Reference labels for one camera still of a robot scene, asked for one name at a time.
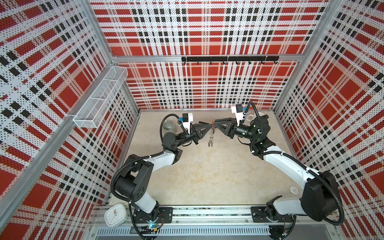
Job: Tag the black wall hook rail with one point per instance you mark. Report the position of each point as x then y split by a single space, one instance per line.
261 59

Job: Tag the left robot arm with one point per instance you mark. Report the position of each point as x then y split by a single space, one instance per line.
131 181

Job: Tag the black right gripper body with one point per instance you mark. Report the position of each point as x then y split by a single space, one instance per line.
233 129

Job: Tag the white wire mesh basket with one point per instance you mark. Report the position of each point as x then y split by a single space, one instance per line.
93 111

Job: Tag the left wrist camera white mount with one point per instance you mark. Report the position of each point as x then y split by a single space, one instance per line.
185 121

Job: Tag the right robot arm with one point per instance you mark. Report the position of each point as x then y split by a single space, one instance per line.
320 199

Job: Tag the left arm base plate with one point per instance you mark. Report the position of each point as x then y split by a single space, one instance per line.
163 214

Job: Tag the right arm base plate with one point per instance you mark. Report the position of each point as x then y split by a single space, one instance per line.
261 214

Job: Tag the small white round disc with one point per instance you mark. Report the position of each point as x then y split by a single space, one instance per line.
294 190

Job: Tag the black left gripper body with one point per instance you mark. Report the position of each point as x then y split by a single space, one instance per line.
193 133

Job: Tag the grey ribbed round object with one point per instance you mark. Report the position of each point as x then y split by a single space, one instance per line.
168 127

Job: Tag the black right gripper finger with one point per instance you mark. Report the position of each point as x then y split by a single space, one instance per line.
225 121
224 127

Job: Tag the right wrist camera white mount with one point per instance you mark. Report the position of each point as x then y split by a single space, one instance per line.
239 111

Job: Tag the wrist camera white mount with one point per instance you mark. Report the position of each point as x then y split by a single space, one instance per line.
239 111
185 121

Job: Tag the white timer device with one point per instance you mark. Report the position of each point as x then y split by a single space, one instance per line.
115 216

